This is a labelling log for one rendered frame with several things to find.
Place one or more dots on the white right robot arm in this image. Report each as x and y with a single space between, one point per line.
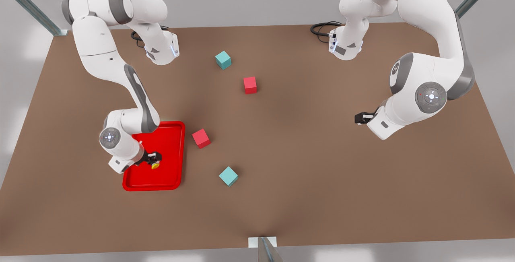
98 48

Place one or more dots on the red cube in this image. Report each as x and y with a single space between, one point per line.
250 85
201 138

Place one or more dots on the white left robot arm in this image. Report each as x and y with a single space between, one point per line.
426 20

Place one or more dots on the small yellow block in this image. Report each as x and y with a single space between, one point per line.
155 166

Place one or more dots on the teal cube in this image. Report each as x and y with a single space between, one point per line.
223 60
228 176

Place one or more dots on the red plastic tray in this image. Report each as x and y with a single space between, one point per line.
167 161

